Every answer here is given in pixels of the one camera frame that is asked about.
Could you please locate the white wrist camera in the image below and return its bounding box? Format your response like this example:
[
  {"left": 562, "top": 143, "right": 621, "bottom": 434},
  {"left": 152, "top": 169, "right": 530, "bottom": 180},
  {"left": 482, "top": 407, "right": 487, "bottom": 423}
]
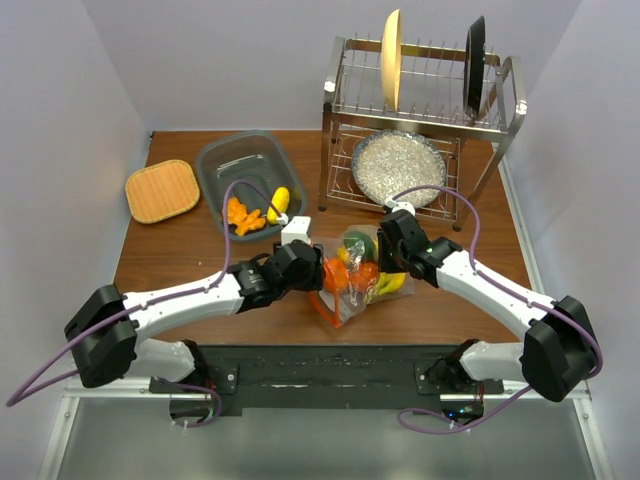
[
  {"left": 383, "top": 196, "right": 416, "bottom": 216},
  {"left": 280, "top": 216, "right": 312, "bottom": 246}
]

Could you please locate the clear zip top bag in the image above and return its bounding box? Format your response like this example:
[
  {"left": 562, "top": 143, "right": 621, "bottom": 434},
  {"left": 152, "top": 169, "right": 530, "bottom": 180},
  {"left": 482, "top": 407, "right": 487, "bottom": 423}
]
[{"left": 309, "top": 225, "right": 415, "bottom": 328}]

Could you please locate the beige wooden plate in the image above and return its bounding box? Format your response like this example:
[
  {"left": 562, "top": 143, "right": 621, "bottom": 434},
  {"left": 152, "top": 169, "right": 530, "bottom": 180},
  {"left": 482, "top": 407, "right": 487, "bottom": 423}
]
[{"left": 381, "top": 9, "right": 402, "bottom": 111}]

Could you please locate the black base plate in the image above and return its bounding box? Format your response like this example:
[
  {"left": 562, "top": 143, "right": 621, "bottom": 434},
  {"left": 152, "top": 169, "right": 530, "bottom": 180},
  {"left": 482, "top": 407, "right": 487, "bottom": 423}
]
[{"left": 149, "top": 344, "right": 505, "bottom": 419}]

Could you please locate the steel dish rack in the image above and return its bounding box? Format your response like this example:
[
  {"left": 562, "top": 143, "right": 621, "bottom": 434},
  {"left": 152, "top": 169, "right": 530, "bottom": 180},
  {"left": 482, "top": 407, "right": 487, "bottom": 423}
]
[{"left": 318, "top": 37, "right": 527, "bottom": 211}]

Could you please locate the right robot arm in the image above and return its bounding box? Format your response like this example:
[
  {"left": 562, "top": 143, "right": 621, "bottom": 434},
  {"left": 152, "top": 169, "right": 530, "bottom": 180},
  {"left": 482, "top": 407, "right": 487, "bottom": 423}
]
[{"left": 378, "top": 208, "right": 602, "bottom": 402}]

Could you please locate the green fake lime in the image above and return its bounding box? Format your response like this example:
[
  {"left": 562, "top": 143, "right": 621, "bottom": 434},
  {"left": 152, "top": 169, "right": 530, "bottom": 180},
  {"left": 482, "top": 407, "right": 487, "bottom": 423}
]
[{"left": 343, "top": 230, "right": 376, "bottom": 262}]

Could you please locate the clear plastic container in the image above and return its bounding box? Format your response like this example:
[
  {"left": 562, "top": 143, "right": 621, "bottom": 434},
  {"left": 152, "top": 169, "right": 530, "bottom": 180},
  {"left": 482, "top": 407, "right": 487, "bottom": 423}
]
[{"left": 195, "top": 130, "right": 308, "bottom": 227}]

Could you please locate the yellow fake corn cob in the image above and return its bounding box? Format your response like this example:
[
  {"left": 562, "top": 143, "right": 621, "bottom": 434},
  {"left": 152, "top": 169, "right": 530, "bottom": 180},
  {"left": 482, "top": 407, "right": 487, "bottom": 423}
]
[{"left": 266, "top": 186, "right": 290, "bottom": 225}]

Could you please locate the orange fake food piece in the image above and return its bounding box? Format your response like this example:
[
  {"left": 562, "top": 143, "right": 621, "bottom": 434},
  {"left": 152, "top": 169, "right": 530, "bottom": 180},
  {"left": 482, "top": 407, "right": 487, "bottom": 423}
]
[{"left": 227, "top": 197, "right": 266, "bottom": 236}]

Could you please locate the green yellow fake fruit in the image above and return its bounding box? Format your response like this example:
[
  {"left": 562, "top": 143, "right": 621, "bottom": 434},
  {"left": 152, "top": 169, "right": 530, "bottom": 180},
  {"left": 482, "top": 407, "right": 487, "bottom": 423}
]
[{"left": 375, "top": 272, "right": 406, "bottom": 297}]

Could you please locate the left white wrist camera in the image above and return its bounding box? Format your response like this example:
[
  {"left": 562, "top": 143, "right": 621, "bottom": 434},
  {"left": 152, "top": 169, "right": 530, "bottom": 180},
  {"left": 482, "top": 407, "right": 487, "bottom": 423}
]
[{"left": 280, "top": 216, "right": 312, "bottom": 246}]

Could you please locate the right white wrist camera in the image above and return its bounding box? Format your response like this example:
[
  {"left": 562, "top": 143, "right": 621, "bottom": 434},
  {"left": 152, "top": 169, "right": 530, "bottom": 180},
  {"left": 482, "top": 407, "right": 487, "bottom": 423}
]
[{"left": 383, "top": 196, "right": 416, "bottom": 216}]

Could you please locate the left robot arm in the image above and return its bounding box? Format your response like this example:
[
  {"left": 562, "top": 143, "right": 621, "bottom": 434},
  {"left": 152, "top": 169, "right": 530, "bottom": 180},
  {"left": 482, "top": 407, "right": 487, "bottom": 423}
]
[{"left": 64, "top": 240, "right": 324, "bottom": 392}]

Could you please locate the woven bamboo coaster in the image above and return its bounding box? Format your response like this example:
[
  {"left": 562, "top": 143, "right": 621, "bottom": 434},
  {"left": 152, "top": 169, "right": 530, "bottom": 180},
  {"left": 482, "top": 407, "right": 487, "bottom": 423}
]
[{"left": 125, "top": 159, "right": 200, "bottom": 224}]

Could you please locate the small orange fake pumpkin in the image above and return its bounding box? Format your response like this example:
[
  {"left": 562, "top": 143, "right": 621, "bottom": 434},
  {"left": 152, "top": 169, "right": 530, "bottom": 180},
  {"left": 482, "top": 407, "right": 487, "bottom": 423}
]
[{"left": 349, "top": 262, "right": 379, "bottom": 293}]

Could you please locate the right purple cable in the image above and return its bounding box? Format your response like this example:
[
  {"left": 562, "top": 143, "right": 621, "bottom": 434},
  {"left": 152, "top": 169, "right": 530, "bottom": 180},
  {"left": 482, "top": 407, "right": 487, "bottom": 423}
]
[{"left": 394, "top": 184, "right": 604, "bottom": 434}]

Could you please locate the orange fake fruit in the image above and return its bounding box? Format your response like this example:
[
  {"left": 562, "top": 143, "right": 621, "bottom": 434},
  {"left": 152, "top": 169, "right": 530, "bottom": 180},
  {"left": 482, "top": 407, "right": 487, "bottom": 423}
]
[{"left": 323, "top": 258, "right": 349, "bottom": 294}]

